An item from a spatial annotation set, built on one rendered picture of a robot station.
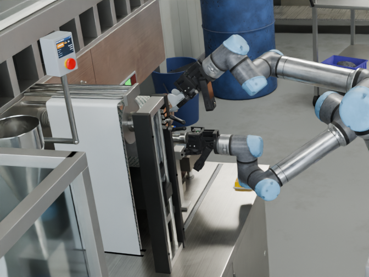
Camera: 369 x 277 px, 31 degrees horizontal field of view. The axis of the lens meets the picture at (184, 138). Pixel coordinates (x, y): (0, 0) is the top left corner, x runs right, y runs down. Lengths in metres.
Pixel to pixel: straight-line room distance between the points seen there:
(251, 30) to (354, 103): 3.62
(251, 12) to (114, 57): 2.87
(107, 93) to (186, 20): 4.35
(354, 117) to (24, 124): 0.92
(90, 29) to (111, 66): 0.19
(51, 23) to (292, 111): 3.39
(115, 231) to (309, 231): 1.89
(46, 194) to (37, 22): 1.11
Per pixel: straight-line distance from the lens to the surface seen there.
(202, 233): 2.29
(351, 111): 1.96
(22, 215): 1.14
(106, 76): 2.67
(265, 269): 2.87
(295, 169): 2.30
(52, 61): 1.73
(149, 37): 3.08
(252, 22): 5.51
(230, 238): 2.25
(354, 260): 3.68
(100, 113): 2.01
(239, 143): 2.34
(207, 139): 2.38
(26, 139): 1.65
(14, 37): 2.12
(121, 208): 2.15
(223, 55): 2.14
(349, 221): 3.99
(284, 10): 7.59
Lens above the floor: 2.15
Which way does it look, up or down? 25 degrees down
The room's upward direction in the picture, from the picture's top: 7 degrees counter-clockwise
